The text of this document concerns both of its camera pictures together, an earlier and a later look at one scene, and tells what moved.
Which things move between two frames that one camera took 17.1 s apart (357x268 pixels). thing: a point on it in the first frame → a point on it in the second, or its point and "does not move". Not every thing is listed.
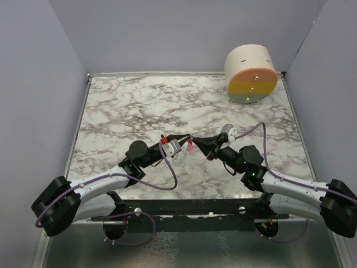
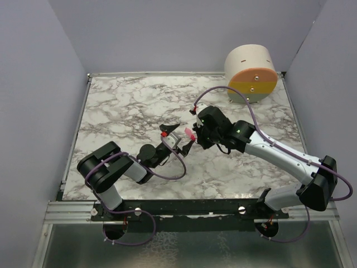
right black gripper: [207, 145] → [204, 144]
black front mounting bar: [170, 215] does not move
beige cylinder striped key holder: [250, 73] does not move
